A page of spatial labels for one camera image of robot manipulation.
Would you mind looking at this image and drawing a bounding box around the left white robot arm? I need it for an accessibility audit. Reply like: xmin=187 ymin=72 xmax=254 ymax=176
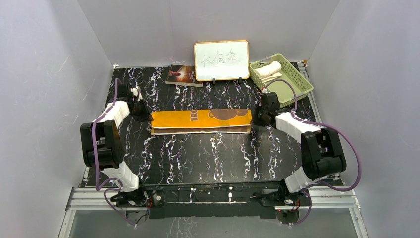
xmin=80 ymin=83 xmax=153 ymax=206

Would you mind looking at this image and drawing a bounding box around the yellow bear towel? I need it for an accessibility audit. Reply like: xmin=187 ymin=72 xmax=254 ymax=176
xmin=151 ymin=109 xmax=252 ymax=135

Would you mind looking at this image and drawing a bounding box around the white towel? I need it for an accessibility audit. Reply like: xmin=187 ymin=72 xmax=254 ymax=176
xmin=256 ymin=61 xmax=282 ymax=83

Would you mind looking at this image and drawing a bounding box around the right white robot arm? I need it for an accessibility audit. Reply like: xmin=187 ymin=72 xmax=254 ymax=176
xmin=252 ymin=92 xmax=347 ymax=205

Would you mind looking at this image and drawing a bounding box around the green plastic basket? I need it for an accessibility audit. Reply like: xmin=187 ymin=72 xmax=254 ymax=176
xmin=249 ymin=53 xmax=314 ymax=107

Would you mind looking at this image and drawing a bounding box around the dark paperback book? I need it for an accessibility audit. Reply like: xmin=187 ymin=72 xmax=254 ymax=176
xmin=165 ymin=65 xmax=203 ymax=87

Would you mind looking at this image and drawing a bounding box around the small whiteboard orange frame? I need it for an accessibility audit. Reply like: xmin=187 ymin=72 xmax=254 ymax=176
xmin=194 ymin=40 xmax=250 ymax=82

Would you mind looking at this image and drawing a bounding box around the black base frame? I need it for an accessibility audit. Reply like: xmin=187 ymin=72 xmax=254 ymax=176
xmin=141 ymin=179 xmax=299 ymax=220

